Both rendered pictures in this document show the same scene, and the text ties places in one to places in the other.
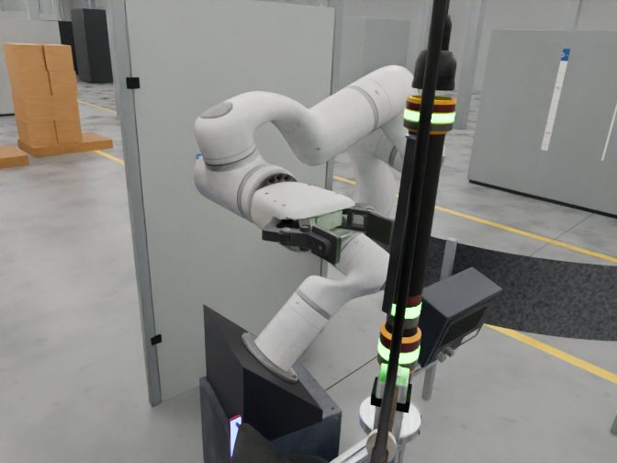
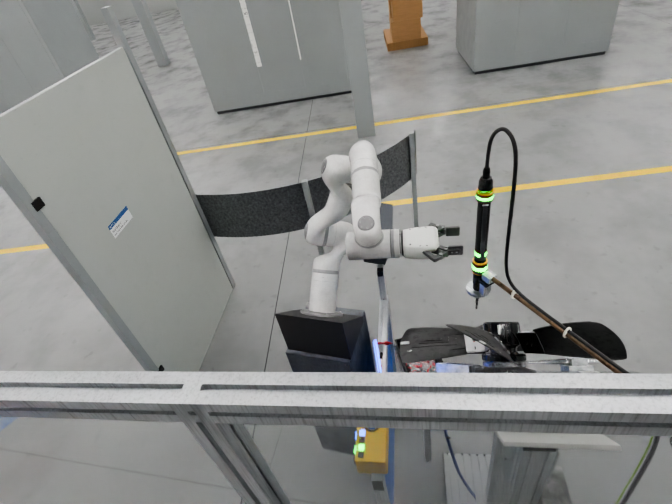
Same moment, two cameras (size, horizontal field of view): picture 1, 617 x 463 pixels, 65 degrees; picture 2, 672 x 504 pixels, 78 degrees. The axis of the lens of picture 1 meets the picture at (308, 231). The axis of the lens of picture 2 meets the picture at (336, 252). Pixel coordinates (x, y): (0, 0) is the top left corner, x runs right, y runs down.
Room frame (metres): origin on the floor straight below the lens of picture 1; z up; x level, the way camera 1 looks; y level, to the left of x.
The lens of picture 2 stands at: (-0.04, 0.74, 2.43)
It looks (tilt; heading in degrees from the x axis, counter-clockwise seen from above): 39 degrees down; 325
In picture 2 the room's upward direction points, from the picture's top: 12 degrees counter-clockwise
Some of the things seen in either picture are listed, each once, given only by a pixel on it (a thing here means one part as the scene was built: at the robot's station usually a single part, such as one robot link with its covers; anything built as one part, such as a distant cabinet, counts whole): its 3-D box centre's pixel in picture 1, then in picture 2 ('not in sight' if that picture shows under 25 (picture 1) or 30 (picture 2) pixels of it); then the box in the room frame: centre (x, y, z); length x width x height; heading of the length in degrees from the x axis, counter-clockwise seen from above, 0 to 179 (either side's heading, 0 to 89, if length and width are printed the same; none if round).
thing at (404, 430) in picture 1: (392, 393); (481, 280); (0.43, -0.10, 1.49); 0.09 x 0.07 x 0.10; 165
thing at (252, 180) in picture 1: (271, 197); (396, 242); (0.62, 0.05, 1.65); 0.09 x 0.03 x 0.08; 130
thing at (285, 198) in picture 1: (298, 210); (418, 242); (0.57, 0.01, 1.65); 0.11 x 0.10 x 0.07; 40
